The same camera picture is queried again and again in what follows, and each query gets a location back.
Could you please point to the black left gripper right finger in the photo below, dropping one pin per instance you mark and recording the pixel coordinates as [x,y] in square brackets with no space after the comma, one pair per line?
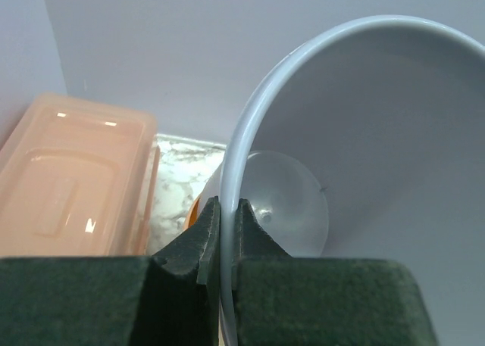
[284,300]

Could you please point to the light blue plastic bucket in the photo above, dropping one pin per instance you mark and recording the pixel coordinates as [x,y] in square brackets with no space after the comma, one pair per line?
[387,112]

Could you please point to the translucent pink storage box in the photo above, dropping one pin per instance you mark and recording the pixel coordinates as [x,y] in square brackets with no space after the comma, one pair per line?
[78,179]

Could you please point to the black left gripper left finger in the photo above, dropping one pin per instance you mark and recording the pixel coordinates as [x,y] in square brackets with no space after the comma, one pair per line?
[168,298]

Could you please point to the orange plastic bucket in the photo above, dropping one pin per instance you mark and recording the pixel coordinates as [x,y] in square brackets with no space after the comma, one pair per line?
[193,214]

